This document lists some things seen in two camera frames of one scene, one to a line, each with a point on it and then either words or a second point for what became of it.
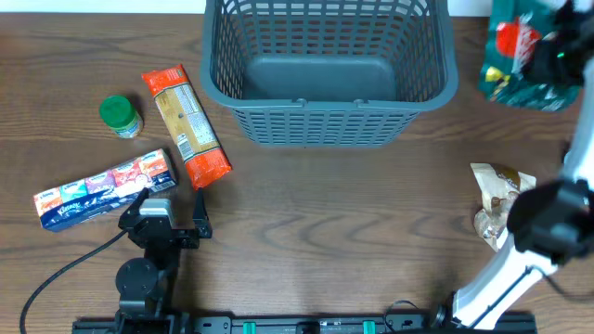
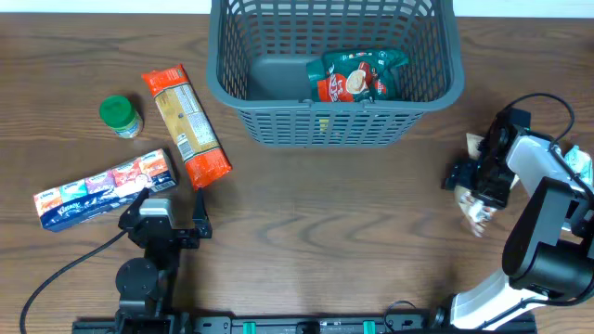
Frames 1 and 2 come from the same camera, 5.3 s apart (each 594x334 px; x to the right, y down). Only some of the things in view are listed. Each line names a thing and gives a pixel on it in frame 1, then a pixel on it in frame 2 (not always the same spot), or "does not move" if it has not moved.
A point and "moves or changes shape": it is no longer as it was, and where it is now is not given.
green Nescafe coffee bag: (514, 26) → (355, 75)
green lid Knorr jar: (119, 114) does not move
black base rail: (278, 324) does not move
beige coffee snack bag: (498, 186) moves or changes shape
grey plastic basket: (328, 73) does not move
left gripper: (184, 234) does not move
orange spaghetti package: (191, 129) does not move
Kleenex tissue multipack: (106, 194) does not move
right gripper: (548, 62) → (464, 172)
